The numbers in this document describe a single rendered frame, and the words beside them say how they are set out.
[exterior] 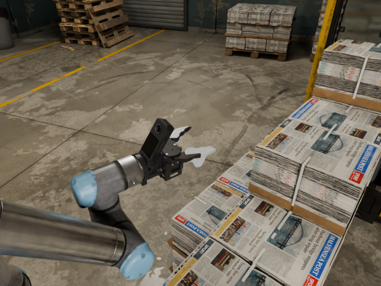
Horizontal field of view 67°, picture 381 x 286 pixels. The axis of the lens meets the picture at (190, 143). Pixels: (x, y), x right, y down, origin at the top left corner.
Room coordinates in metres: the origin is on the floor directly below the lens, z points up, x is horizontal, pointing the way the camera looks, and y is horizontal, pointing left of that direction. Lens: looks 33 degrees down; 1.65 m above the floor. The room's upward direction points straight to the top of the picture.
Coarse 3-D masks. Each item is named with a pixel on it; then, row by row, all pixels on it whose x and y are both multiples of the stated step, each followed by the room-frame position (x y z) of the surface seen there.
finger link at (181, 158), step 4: (176, 156) 0.58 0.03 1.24; (180, 156) 0.58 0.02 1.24; (184, 156) 0.58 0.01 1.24; (188, 156) 0.58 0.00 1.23; (192, 156) 0.58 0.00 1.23; (196, 156) 0.59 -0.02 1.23; (200, 156) 0.60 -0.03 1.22; (176, 160) 0.57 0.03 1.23; (180, 160) 0.57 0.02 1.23; (184, 160) 0.57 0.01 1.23; (188, 160) 0.58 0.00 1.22
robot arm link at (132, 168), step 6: (126, 156) 0.56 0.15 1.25; (132, 156) 0.56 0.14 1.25; (120, 162) 0.53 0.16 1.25; (126, 162) 0.53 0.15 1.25; (132, 162) 0.54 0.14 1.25; (138, 162) 0.55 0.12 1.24; (126, 168) 0.52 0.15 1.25; (132, 168) 0.52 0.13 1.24; (138, 168) 0.53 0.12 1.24; (126, 174) 0.51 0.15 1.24; (132, 174) 0.51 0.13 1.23; (138, 174) 0.52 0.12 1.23; (132, 180) 0.51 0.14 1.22; (138, 180) 0.52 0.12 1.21; (132, 186) 0.51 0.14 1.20
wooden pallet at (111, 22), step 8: (120, 0) 7.32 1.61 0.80; (88, 8) 6.28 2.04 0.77; (96, 8) 6.36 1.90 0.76; (104, 8) 6.61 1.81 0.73; (112, 8) 7.11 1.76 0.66; (120, 8) 7.37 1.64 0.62; (96, 16) 6.44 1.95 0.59; (104, 16) 6.69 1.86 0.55; (120, 16) 7.05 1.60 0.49; (96, 24) 6.25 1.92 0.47; (104, 24) 6.37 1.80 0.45; (112, 24) 6.64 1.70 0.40; (104, 32) 6.45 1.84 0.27; (112, 32) 6.72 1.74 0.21; (128, 32) 7.10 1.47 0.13; (104, 40) 6.30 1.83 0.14; (112, 40) 6.40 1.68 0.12; (120, 40) 6.67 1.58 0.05
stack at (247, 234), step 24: (240, 216) 0.76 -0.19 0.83; (264, 216) 0.76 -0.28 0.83; (288, 216) 0.76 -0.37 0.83; (216, 240) 0.66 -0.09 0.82; (240, 240) 0.65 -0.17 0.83; (264, 240) 0.65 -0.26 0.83; (288, 240) 0.65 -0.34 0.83; (312, 240) 0.65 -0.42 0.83; (336, 240) 0.65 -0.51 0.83; (192, 264) 0.55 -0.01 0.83; (216, 264) 0.55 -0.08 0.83; (240, 264) 0.56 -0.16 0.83; (264, 264) 0.56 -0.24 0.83; (288, 264) 0.56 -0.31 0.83; (312, 264) 0.55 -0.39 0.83
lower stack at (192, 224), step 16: (240, 160) 1.42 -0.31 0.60; (224, 176) 1.27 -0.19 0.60; (240, 176) 1.27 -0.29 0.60; (208, 192) 1.14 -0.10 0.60; (224, 192) 1.14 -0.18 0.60; (240, 192) 1.14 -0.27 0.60; (192, 208) 1.02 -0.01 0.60; (208, 208) 1.02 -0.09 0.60; (224, 208) 1.02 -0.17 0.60; (176, 224) 0.94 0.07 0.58; (192, 224) 0.92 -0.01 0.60; (208, 224) 0.92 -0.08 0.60; (176, 240) 0.94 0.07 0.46; (192, 240) 0.87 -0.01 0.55; (176, 256) 0.93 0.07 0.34
